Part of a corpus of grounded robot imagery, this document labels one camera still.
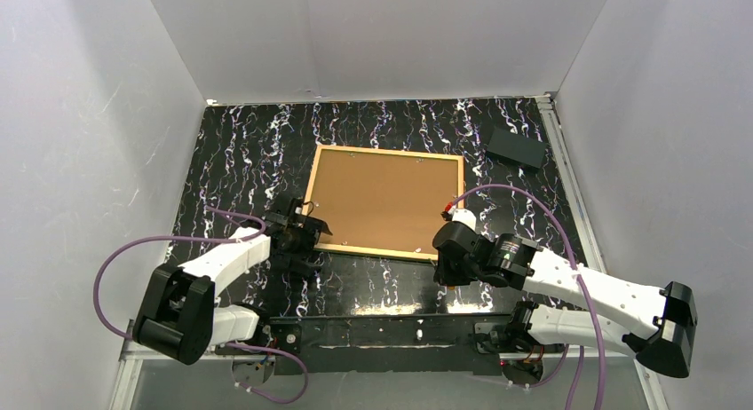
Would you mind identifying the aluminium rail frame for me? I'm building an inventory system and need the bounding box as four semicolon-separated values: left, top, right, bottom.
108;94;669;410

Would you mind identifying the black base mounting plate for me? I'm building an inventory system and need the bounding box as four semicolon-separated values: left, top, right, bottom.
214;312;566;376

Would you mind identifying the black rectangular box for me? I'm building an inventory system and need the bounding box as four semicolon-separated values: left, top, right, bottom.
485;128;546;171

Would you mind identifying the green wooden photo frame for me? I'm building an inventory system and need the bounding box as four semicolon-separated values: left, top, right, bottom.
305;145;465;262

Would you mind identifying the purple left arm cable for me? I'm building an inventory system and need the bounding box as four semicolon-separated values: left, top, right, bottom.
92;206;309;405

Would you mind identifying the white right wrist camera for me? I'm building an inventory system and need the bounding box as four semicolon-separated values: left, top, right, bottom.
441;203;477;231

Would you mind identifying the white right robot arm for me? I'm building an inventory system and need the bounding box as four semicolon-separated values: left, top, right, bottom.
432;221;698;379

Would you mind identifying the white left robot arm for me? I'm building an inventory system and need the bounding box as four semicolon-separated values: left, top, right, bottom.
131;198;331;365

